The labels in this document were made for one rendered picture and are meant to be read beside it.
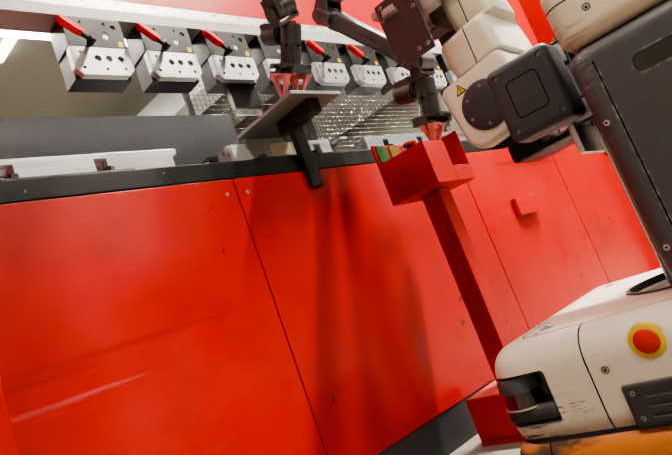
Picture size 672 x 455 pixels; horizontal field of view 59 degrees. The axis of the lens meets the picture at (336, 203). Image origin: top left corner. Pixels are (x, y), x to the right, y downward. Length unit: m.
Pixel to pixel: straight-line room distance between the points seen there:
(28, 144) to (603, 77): 1.63
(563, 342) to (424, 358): 0.71
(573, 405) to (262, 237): 0.77
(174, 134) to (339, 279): 0.99
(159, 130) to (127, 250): 1.03
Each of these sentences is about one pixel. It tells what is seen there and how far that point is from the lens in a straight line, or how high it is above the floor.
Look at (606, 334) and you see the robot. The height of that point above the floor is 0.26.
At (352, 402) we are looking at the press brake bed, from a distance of 1.49.
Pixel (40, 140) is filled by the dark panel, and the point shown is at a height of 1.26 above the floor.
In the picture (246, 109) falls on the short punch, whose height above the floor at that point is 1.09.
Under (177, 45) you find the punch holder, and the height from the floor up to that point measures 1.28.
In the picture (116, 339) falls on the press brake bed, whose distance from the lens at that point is 1.22.
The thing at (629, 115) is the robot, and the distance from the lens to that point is 1.00.
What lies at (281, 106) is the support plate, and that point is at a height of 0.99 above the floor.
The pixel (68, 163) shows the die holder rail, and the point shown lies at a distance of 1.44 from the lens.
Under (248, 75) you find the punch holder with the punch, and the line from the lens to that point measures 1.81.
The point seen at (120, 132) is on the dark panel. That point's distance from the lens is 2.18.
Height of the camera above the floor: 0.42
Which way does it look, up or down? 11 degrees up
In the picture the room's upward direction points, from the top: 21 degrees counter-clockwise
